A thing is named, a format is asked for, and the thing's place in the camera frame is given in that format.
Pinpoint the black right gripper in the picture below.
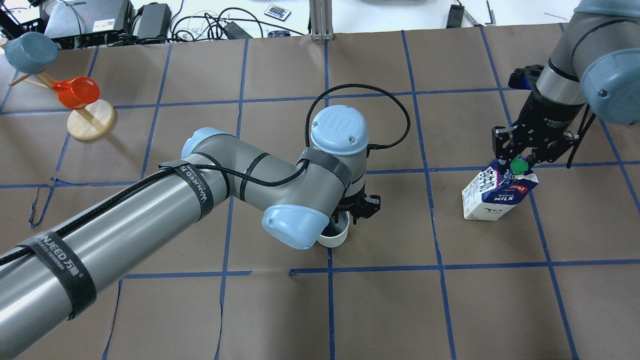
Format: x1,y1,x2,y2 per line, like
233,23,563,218
491,92,583,175

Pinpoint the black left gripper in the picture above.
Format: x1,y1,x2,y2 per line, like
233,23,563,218
336,193,381,224

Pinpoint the white plastic cup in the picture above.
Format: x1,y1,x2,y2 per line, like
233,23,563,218
317,210,351,248

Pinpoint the blue white milk carton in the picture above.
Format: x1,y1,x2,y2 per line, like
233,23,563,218
461,157,540,221

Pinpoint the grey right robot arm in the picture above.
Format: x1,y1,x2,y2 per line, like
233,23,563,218
491,0,640,174

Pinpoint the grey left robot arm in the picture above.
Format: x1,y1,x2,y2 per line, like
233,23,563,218
0,105,382,360

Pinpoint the wooden cup stand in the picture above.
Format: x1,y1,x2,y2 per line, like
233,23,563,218
7,72,116,141

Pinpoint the orange plastic cup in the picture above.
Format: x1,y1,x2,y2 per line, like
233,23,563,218
51,76,101,110

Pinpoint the blue-grey plastic cup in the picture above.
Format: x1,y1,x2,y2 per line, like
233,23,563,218
4,32,61,75

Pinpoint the black adapter on desk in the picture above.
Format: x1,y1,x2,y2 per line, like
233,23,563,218
445,4,466,28

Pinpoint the black power adapter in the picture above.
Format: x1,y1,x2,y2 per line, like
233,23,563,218
133,2,171,40

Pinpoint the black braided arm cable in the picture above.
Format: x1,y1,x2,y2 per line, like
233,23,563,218
0,83,412,267

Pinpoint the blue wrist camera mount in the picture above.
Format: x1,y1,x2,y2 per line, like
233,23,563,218
507,64,545,91

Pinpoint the aluminium frame post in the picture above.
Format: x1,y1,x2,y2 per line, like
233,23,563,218
309,0,335,41

